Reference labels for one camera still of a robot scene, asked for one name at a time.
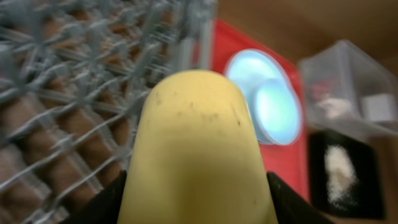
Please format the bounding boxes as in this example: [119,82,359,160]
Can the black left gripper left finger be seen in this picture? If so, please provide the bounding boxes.
[61,170,127,224]

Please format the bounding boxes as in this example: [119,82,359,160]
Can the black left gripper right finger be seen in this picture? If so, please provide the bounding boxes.
[267,172,334,224]

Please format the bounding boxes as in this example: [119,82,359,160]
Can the rice and food scraps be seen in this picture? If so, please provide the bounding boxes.
[324,144,359,211]

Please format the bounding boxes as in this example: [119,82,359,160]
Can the light blue bowl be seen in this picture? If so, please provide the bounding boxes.
[250,78,303,146]

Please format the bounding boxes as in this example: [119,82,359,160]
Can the yellow cup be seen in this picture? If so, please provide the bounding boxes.
[118,70,277,224]

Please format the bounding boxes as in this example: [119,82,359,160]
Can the white tissue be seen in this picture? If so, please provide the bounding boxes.
[317,98,352,120]

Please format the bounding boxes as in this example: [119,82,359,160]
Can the red snack wrapper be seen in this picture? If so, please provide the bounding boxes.
[310,80,332,102]

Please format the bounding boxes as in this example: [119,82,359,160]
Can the black waste tray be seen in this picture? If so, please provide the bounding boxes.
[307,130,385,220]

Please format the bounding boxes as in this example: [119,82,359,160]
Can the grey dishwasher rack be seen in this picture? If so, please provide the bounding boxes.
[1,0,218,223]

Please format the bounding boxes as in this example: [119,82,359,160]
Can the red plastic tray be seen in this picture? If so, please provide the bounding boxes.
[211,19,309,201]

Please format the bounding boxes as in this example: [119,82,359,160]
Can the clear plastic bin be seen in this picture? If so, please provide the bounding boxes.
[297,40,397,139]

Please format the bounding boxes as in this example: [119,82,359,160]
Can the white label sticker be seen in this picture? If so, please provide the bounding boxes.
[361,93,397,123]

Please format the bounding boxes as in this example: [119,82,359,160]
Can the light blue plate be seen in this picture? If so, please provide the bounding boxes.
[224,49,292,103]

